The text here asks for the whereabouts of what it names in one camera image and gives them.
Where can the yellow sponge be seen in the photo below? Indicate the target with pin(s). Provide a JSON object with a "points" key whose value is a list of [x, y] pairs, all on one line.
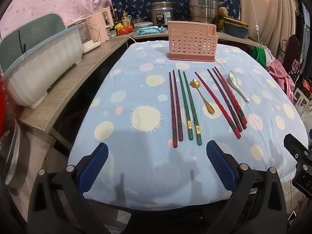
{"points": [[222, 11]]}

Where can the steel rice cooker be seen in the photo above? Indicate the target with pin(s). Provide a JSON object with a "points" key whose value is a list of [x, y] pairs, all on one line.
{"points": [[160, 14]]}

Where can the white blender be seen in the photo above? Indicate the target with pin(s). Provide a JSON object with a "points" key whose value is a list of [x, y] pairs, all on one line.
{"points": [[87, 39]]}

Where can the red tomato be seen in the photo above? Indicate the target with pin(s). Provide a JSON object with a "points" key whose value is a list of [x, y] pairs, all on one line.
{"points": [[122, 30], [130, 28]]}

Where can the green bag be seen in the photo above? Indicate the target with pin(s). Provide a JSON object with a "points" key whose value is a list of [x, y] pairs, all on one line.
{"points": [[260, 54]]}

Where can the metal basin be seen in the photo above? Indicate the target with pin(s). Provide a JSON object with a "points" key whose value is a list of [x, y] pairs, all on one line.
{"points": [[17, 156]]}

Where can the dark maroon chopstick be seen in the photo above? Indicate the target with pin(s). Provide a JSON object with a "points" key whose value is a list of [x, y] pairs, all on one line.
{"points": [[231, 92], [224, 97], [230, 97]]}

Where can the pink spotted curtain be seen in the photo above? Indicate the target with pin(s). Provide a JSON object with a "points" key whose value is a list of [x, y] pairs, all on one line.
{"points": [[61, 0]]}

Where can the bright red chopstick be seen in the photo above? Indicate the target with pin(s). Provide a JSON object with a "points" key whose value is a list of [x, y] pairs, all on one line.
{"points": [[217, 102]]}

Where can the dark red chair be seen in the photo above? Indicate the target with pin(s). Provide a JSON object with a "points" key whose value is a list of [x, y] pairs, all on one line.
{"points": [[292, 51]]}

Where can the blue white dish rack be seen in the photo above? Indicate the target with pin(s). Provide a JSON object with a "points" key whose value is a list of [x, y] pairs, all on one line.
{"points": [[48, 65]]}

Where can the navy leaf print cloth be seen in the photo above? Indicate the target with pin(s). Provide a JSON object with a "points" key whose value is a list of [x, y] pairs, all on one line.
{"points": [[136, 0]]}

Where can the clear plastic food container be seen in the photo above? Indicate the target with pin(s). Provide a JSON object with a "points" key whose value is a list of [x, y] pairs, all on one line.
{"points": [[143, 25]]}

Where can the small steel pot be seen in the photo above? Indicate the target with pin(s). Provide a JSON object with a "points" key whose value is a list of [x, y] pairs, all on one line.
{"points": [[139, 20]]}

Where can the dark blue bowl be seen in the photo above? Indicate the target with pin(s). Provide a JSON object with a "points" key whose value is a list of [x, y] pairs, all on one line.
{"points": [[235, 32]]}

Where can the pink perforated utensil basket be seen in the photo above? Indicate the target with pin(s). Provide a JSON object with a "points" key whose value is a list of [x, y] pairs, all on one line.
{"points": [[190, 41]]}

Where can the steel steamer pot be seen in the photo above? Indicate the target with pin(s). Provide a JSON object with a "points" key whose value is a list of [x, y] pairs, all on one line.
{"points": [[202, 7]]}

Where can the blue wet wipes packet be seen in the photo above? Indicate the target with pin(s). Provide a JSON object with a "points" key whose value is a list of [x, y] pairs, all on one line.
{"points": [[150, 31]]}

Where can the yellow oil bottle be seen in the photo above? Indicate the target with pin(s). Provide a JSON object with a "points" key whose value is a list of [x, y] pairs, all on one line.
{"points": [[124, 19]]}

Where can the pink electric kettle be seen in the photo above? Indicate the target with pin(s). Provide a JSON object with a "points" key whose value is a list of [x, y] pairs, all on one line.
{"points": [[97, 26]]}

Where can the pink floral cloth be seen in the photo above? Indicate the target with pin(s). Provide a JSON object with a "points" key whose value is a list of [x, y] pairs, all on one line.
{"points": [[280, 75]]}

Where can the green chopstick with gold band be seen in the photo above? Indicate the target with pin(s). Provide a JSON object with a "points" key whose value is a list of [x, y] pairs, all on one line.
{"points": [[185, 104], [192, 107]]}

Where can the gold flower spoon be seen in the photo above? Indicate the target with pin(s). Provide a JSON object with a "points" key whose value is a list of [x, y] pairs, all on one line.
{"points": [[203, 100]]}

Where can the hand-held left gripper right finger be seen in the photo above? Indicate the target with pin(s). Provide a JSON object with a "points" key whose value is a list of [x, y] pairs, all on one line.
{"points": [[220, 165]]}

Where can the beige curtain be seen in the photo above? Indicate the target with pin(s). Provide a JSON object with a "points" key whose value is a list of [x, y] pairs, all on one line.
{"points": [[268, 17]]}

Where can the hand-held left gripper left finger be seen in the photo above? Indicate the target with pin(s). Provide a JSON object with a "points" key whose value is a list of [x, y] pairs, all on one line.
{"points": [[95, 168]]}

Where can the white ceramic spoon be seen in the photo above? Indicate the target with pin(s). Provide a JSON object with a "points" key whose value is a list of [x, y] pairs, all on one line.
{"points": [[235, 82]]}

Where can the yellow bowl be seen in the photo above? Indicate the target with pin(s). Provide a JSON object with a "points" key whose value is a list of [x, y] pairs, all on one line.
{"points": [[235, 22]]}

